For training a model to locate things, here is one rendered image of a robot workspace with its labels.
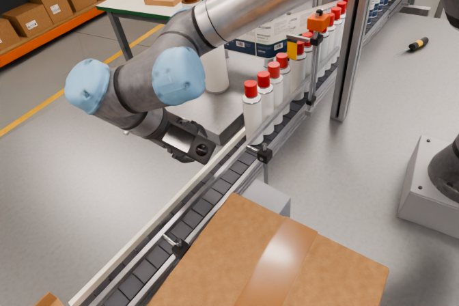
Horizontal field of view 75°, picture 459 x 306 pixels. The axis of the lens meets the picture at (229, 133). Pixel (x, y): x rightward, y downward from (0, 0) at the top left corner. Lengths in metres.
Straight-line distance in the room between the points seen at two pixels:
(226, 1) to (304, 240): 0.36
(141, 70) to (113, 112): 0.08
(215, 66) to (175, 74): 0.65
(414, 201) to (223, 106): 0.62
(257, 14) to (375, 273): 0.38
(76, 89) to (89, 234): 0.52
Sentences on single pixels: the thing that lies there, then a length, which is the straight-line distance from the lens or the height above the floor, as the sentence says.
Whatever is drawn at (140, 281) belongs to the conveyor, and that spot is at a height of 0.88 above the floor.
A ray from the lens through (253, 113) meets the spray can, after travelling 0.80.
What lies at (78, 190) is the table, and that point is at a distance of 1.03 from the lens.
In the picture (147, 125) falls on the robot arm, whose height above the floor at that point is 1.20.
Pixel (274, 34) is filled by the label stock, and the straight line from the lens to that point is 1.16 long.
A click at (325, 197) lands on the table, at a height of 0.83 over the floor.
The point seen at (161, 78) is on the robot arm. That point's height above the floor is 1.32.
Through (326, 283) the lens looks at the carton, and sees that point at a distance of 0.43.
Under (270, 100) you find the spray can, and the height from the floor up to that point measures 1.01.
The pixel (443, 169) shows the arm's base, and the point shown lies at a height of 0.98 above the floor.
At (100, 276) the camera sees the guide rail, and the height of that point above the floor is 0.91.
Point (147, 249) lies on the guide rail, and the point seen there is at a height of 0.96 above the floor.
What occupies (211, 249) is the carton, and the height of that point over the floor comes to 1.12.
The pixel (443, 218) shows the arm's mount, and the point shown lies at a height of 0.88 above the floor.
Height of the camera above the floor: 1.52
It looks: 43 degrees down
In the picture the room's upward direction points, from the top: 9 degrees counter-clockwise
